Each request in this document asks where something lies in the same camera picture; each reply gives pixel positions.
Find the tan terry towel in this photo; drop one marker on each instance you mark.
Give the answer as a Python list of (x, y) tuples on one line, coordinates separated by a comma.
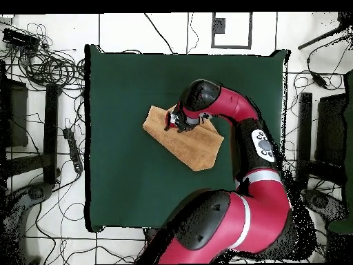
[(190, 149)]

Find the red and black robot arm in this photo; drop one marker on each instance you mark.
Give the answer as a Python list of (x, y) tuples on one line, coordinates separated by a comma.
[(262, 209)]

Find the dark flat panel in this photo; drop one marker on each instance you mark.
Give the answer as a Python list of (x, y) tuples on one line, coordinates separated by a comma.
[(16, 116), (331, 129)]

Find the dark green table cloth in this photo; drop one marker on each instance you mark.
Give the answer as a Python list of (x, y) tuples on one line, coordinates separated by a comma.
[(124, 179)]

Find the black power strip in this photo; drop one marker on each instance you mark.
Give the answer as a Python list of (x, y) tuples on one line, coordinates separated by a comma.
[(73, 149)]

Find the dark curved stand base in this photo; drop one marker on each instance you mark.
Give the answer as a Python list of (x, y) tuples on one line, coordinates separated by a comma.
[(322, 203), (35, 191)]

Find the black horizontal beam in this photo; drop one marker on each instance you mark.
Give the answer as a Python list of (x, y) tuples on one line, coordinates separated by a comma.
[(322, 171), (24, 165)]

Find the black rod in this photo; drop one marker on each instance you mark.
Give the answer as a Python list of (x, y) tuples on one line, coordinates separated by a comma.
[(317, 40)]

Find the black adapter box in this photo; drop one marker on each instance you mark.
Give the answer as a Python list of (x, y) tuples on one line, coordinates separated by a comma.
[(19, 38)]

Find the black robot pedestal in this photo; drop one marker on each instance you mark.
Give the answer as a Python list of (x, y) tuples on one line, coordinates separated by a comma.
[(151, 234)]

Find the grey square floor frame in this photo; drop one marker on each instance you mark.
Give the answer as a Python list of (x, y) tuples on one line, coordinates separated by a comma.
[(250, 30)]

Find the black upright post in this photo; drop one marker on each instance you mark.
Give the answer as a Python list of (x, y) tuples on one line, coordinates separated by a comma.
[(51, 132), (304, 124)]

